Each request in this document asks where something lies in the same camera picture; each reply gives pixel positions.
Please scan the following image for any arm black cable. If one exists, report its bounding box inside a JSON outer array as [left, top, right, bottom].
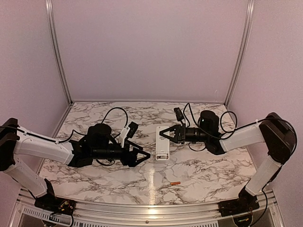
[[183, 102, 298, 152], [0, 107, 130, 166]]

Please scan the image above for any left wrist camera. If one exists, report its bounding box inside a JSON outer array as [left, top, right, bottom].
[[127, 122, 139, 138]]

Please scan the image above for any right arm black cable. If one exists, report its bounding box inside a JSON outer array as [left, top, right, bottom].
[[183, 102, 298, 152]]

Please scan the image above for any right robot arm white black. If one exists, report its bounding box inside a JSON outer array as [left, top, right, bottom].
[[156, 108, 297, 212]]

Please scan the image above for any aluminium frame post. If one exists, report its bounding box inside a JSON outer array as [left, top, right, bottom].
[[224, 0, 255, 109], [45, 0, 73, 105]]

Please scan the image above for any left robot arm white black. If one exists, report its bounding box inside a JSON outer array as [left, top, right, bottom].
[[0, 118, 151, 210]]

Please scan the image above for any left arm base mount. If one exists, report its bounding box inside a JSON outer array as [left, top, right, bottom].
[[35, 179, 76, 216]]

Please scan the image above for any left aluminium frame post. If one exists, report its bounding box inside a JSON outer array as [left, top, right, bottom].
[[45, 0, 73, 105]]

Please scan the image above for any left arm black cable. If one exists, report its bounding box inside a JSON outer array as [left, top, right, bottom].
[[0, 107, 130, 166]]

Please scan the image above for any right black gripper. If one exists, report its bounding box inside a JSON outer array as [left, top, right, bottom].
[[160, 123, 210, 144]]

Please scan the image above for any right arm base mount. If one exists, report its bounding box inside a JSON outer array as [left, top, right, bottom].
[[218, 186, 260, 217]]

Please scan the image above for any white remote control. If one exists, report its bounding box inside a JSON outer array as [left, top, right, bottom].
[[155, 126, 170, 161]]

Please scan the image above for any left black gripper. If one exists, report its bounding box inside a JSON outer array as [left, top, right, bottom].
[[92, 139, 152, 167]]

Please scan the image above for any gold AAA battery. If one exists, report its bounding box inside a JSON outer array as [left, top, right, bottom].
[[156, 155, 169, 159]]

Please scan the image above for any right aluminium frame post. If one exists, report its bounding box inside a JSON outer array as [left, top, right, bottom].
[[224, 0, 255, 109]]

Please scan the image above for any front aluminium frame rail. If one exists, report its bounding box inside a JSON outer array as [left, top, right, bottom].
[[9, 189, 285, 227]]

